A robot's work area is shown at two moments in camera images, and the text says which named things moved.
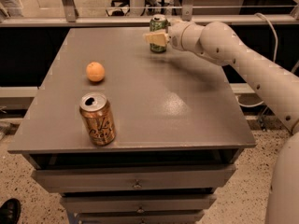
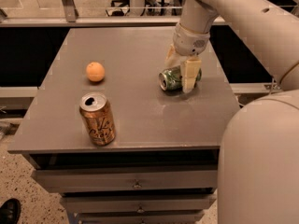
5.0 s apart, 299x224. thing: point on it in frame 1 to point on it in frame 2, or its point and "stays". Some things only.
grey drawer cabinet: (179, 130) stays
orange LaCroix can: (99, 118) stays
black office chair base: (125, 2) stays
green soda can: (158, 23) to (172, 78)
